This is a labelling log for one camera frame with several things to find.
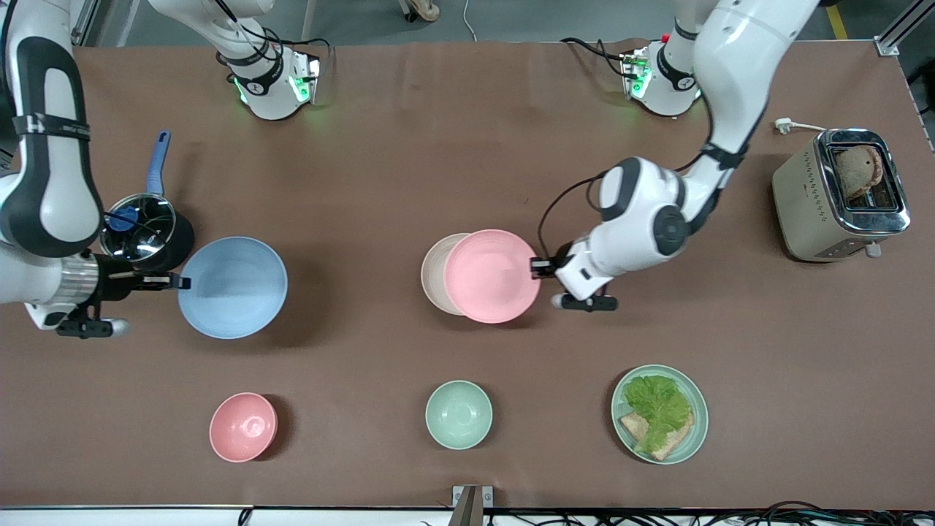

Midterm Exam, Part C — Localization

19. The small deep pink bowl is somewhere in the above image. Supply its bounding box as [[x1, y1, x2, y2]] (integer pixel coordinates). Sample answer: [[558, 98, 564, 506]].
[[209, 392, 278, 463]]

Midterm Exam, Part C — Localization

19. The metal frame bracket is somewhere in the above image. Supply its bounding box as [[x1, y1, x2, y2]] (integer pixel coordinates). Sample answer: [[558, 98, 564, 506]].
[[452, 485, 495, 526]]

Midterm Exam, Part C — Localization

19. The green plate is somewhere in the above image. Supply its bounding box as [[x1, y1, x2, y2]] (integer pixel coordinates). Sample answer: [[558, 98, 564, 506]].
[[611, 365, 709, 465]]

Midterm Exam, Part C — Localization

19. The green lettuce leaf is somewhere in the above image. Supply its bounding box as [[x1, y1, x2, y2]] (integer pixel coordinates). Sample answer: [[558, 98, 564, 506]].
[[623, 375, 693, 452]]

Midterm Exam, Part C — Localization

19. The brown table cover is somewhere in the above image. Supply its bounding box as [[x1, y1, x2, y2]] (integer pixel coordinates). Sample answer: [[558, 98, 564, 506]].
[[0, 40, 935, 510]]

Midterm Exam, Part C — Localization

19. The small deep green bowl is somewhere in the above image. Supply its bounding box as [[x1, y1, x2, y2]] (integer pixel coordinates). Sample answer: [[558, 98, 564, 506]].
[[425, 380, 493, 450]]

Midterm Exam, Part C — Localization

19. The black floor cable bundle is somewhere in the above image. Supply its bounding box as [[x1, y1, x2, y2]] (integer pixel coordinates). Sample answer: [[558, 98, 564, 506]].
[[482, 500, 935, 526]]

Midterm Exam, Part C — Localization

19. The black base power cable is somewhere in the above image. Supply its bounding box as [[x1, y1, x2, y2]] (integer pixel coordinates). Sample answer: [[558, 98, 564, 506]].
[[560, 37, 638, 78]]

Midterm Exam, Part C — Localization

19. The dark saucepan with blue handle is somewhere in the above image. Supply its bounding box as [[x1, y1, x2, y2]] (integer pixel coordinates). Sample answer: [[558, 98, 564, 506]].
[[110, 131, 196, 274]]

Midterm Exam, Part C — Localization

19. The aluminium frame post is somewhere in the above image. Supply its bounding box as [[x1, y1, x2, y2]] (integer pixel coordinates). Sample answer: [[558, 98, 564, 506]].
[[873, 0, 935, 57]]

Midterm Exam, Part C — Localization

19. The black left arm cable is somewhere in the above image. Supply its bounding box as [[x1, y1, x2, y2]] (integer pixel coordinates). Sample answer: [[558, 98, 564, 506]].
[[538, 172, 611, 258]]

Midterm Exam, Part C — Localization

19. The glass lid with blue knob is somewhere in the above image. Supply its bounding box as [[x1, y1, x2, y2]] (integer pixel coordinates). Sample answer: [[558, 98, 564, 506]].
[[100, 193, 178, 262]]

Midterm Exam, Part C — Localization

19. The beige and chrome toaster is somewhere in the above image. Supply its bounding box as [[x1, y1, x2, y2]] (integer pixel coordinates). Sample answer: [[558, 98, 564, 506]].
[[772, 129, 912, 262]]

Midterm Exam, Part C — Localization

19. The brown bread slice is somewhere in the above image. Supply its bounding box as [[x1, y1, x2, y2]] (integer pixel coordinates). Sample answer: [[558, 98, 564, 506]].
[[619, 411, 652, 441], [646, 413, 695, 462]]

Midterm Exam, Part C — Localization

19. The pink shallow bowl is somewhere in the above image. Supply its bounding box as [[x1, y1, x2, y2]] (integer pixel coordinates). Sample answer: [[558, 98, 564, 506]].
[[443, 229, 542, 324]]

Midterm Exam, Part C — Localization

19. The beige shallow bowl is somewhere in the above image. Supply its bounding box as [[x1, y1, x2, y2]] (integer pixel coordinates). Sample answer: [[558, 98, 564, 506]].
[[421, 233, 473, 316]]

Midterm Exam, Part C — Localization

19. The blue shallow bowl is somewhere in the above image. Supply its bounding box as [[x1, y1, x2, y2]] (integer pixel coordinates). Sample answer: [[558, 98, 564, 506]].
[[178, 236, 289, 340]]

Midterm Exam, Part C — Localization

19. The toast slice in toaster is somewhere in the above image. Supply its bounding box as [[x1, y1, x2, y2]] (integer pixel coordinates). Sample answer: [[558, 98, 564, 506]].
[[835, 145, 885, 202]]

